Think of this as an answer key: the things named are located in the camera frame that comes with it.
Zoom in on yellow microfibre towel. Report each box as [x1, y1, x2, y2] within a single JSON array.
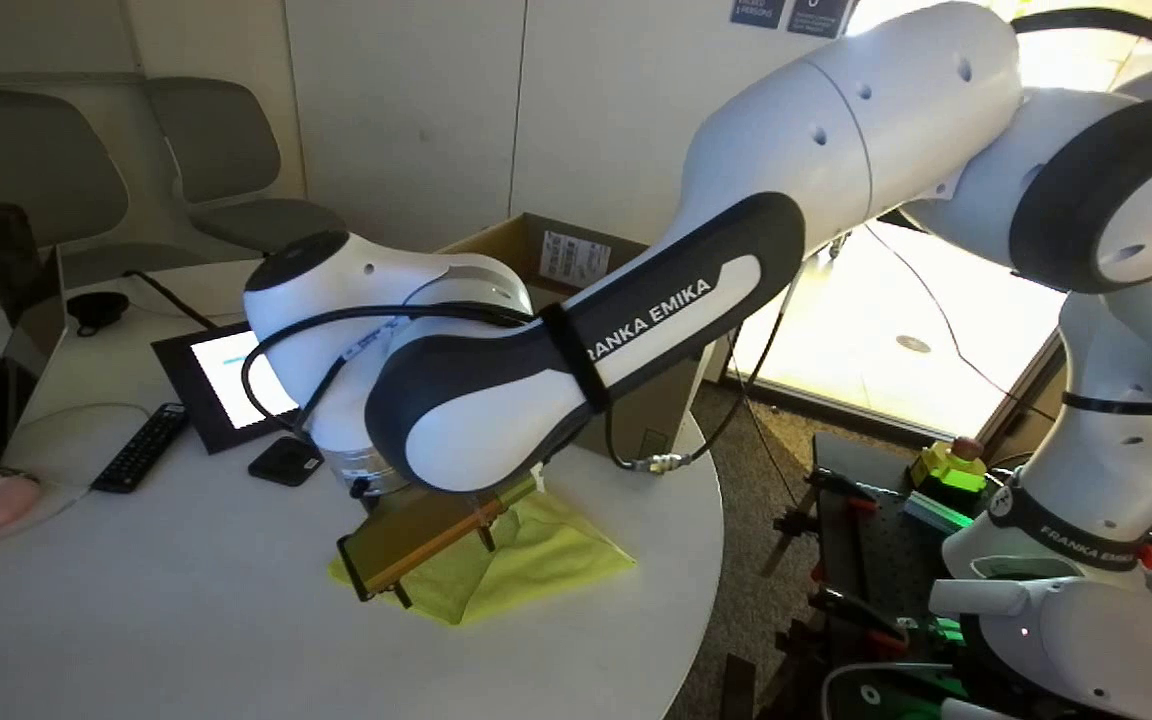
[[326, 485, 640, 632]]

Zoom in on brown cardboard box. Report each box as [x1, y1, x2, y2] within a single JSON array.
[[446, 209, 738, 465]]

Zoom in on small black square device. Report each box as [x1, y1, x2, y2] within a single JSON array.
[[245, 433, 326, 490]]

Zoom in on black tablet lit screen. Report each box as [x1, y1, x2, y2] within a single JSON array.
[[152, 323, 308, 457]]

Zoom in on black remote control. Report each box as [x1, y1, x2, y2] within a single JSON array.
[[86, 401, 195, 498]]

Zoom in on white round dish device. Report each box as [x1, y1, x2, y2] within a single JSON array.
[[3, 396, 152, 490]]

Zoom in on black round puck device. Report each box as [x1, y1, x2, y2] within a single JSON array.
[[65, 286, 136, 339]]

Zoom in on grey office chair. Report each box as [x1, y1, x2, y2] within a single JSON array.
[[141, 70, 351, 259], [0, 82, 212, 332]]

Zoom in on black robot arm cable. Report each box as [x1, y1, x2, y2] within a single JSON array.
[[235, 255, 800, 478]]

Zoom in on black table cable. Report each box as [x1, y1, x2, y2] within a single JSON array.
[[123, 266, 224, 337]]

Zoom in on dark wall sign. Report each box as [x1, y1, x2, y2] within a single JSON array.
[[726, 0, 790, 33], [788, 0, 856, 41]]

